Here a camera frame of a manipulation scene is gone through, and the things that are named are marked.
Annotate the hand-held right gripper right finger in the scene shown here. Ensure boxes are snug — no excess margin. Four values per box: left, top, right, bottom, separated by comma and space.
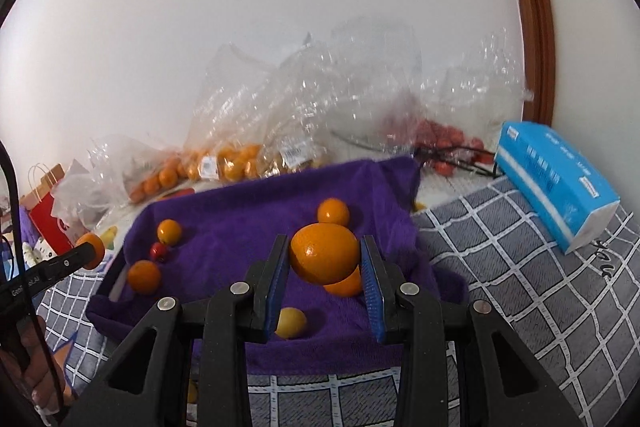
360, 235, 583, 427

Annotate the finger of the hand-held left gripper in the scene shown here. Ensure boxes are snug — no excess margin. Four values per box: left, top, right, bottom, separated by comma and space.
30, 241, 97, 289

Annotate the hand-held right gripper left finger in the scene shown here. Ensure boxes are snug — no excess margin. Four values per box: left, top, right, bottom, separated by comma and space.
65, 234, 292, 427

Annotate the large orange with stem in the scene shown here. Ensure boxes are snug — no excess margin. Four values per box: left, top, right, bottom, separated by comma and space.
289, 223, 360, 286

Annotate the person's left hand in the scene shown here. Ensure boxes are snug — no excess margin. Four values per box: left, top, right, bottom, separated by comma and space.
0, 314, 77, 426

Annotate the white plush toy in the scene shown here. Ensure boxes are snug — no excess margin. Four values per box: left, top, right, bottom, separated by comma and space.
20, 241, 54, 269

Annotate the red paper bag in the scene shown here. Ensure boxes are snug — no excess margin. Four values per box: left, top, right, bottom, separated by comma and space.
19, 163, 77, 256

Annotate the white plastic bag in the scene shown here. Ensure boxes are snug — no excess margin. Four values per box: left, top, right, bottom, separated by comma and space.
51, 159, 132, 229

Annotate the purple towel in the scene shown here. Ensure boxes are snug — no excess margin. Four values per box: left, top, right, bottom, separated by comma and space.
85, 157, 468, 375

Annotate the small orange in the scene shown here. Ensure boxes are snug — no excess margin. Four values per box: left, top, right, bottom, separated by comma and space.
156, 219, 183, 247
317, 198, 351, 228

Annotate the clear bag of small tangerines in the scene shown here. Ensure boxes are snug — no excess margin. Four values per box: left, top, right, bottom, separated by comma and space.
87, 134, 193, 204

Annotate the grey checked bed sheet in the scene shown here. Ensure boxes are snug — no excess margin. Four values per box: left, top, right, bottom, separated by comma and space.
27, 189, 638, 427

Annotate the clear bag of oranges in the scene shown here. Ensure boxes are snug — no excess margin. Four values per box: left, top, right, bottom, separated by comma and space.
185, 41, 331, 184

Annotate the clear bag of cherry tomatoes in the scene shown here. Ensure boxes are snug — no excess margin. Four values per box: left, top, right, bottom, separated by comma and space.
380, 29, 535, 178

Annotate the empty clear plastic bag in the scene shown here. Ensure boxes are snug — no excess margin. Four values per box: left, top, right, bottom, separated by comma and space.
325, 18, 427, 154

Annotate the blue tissue pack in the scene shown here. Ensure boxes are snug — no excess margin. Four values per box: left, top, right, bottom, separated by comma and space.
495, 121, 622, 256

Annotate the brown wooden door frame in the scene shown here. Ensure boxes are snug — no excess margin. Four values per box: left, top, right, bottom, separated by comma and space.
489, 0, 557, 128

